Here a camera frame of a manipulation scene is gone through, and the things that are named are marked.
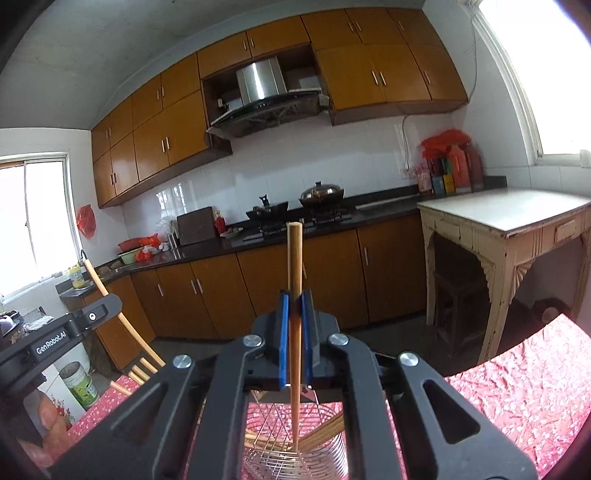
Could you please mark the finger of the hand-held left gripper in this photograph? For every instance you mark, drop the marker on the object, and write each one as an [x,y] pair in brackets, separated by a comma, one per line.
[99,311]

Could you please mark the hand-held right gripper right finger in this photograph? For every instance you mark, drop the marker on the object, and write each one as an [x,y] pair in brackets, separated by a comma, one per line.
[306,341]

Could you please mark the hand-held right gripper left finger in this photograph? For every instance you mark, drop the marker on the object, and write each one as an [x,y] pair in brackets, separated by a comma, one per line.
[283,341]

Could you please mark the person's left hand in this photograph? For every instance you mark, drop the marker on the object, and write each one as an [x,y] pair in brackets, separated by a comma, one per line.
[46,443]

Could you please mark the yellow jar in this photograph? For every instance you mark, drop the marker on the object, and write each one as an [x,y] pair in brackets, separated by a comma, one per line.
[77,278]

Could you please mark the white plastic bucket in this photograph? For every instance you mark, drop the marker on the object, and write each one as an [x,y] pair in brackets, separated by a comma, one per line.
[81,385]

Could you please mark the green basin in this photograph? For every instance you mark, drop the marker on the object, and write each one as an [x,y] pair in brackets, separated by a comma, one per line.
[130,256]

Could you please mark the brown lower kitchen cabinets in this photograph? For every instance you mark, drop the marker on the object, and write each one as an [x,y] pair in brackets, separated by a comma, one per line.
[221,290]

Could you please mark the hanging red plastic bag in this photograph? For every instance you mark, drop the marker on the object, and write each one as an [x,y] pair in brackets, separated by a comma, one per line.
[86,221]

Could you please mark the black gas stove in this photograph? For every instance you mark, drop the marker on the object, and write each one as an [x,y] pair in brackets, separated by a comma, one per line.
[300,226]

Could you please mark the dark rectangular board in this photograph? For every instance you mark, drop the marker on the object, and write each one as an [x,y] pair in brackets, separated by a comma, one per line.
[196,227]

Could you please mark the small red bottle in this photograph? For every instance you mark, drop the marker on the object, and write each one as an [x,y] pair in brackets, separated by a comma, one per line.
[220,224]

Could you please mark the dark pot with lid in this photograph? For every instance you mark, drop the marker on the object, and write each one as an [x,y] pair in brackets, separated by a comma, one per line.
[322,196]

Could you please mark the black kitchen countertop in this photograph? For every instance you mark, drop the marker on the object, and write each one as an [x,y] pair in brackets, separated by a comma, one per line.
[383,201]

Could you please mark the floral patterned jar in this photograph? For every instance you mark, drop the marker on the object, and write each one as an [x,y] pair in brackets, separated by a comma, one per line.
[425,181]

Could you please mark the red floral tablecloth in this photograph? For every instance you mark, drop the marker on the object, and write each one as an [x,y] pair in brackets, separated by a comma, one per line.
[508,392]

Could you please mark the cream wooden side table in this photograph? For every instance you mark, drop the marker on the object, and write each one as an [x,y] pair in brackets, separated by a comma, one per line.
[508,210]

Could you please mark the dark red bottle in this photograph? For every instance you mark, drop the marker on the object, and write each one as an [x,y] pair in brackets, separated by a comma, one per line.
[474,168]

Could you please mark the red plastic bag on bottles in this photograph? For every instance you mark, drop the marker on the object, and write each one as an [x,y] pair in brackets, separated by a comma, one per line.
[445,141]

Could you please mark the steel range hood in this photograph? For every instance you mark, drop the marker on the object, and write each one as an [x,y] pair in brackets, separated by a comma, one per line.
[263,92]

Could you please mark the large bright window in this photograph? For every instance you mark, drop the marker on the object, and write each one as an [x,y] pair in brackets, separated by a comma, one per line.
[545,69]

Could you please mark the sliding window with frame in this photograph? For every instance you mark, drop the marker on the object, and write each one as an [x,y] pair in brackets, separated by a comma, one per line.
[32,226]

